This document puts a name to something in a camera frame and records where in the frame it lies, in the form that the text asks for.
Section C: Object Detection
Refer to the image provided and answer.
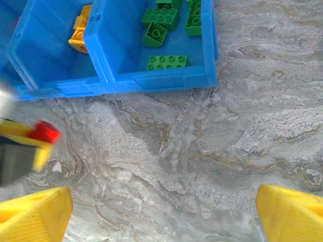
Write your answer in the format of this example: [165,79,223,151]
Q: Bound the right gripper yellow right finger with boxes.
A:
[255,184,323,242]

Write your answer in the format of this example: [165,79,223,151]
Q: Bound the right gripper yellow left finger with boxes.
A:
[0,186,74,242]

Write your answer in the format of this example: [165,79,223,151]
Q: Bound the small red lego brick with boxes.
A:
[31,120,63,146]

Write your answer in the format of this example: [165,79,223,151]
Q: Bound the yellow lego brick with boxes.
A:
[73,5,93,30]
[68,27,89,54]

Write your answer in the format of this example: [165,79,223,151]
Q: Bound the long green lego brick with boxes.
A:
[146,55,191,72]

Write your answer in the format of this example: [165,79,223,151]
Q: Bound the curved green lego brick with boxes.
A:
[141,21,169,49]

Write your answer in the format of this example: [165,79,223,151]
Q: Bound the blue plastic bin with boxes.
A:
[4,0,108,101]
[83,0,219,96]
[0,0,36,89]

